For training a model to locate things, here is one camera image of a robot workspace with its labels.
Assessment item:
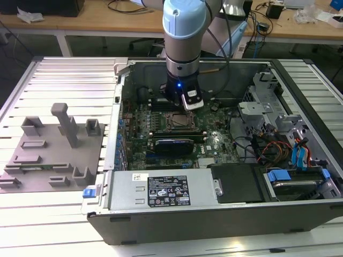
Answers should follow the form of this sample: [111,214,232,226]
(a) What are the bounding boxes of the wooden desk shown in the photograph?
[0,0,343,58]

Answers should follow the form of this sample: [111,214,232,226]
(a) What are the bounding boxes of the black plastic cover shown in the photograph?
[208,163,265,204]

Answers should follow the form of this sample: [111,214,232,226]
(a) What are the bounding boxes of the white flat box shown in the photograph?
[283,0,316,7]

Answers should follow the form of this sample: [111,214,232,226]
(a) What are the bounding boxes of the green RAM stick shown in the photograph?
[20,163,69,171]

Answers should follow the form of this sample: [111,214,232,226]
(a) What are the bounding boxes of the metal socket cover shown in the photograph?
[165,111,198,132]

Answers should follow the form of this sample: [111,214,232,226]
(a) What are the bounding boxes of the open black PC case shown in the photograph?
[87,57,343,246]

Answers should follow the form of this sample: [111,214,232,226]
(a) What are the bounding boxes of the light blue flat cable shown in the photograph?
[290,143,305,172]
[299,144,311,172]

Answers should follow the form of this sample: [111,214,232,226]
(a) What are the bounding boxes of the black graphics card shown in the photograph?
[154,138,196,155]

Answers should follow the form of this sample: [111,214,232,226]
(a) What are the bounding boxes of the black office chair base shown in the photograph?
[129,37,166,58]

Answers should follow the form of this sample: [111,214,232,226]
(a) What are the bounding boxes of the small black box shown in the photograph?
[266,2,285,20]

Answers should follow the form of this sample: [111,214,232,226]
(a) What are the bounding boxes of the CPU socket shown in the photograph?
[163,111,199,132]

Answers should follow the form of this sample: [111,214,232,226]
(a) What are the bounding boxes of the green motherboard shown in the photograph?
[122,99,242,171]

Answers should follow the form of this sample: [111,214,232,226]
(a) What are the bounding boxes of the large black box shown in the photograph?
[0,0,85,17]

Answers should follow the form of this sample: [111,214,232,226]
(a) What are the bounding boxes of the hard disk blue carrier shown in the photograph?
[264,167,336,202]

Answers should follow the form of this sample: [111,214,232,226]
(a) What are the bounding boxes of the black wire bundle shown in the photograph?
[232,128,269,164]

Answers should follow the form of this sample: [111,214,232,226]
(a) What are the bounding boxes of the crumpled white plastic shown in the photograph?
[17,7,45,24]

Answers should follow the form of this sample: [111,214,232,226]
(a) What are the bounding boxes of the clear plastic bag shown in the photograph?
[293,5,324,24]

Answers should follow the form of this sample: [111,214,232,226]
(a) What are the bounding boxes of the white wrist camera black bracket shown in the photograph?
[181,85,205,112]

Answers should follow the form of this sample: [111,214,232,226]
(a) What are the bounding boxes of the grey power supply unit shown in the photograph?
[103,169,219,212]

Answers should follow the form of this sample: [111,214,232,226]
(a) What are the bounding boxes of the orange yellow wire bundle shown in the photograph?
[257,141,293,163]

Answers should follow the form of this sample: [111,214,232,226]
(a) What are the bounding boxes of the black expansion slot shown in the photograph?
[145,158,190,165]

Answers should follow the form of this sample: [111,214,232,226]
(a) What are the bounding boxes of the grey parts rack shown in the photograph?
[0,102,107,193]

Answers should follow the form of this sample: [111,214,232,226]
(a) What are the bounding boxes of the black upright box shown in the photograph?
[242,0,254,32]

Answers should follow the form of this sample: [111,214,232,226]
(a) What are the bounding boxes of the small silver heatsink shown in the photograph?
[198,157,215,169]

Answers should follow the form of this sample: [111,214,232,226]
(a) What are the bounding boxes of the silver metal drive cage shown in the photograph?
[235,70,319,164]

